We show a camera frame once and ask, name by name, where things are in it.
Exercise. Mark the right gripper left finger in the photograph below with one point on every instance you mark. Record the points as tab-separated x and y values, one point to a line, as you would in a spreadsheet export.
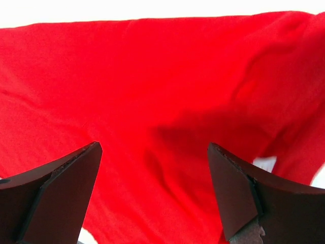
48	204

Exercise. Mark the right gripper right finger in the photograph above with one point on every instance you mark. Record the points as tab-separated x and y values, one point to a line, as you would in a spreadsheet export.
256	206

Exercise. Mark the red t shirt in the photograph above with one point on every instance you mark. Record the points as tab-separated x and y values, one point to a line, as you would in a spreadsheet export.
155	93

